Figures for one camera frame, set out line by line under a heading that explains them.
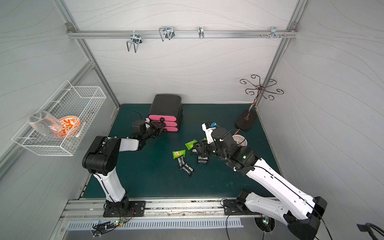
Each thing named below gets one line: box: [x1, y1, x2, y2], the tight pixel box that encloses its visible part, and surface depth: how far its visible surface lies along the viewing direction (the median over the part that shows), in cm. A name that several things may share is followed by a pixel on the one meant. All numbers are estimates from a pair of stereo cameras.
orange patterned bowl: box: [58, 116, 81, 138], surface depth 68 cm
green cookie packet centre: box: [184, 139, 198, 151], surface depth 98 cm
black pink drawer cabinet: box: [148, 94, 183, 132], surface depth 101 cm
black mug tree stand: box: [235, 74, 284, 130], surface depth 93 cm
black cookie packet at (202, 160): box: [197, 156, 208, 164], surface depth 92 cm
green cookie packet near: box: [172, 149, 186, 160], surface depth 95 cm
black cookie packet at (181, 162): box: [177, 155, 187, 170], surface depth 88 cm
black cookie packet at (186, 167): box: [180, 162, 194, 176], surface depth 86 cm
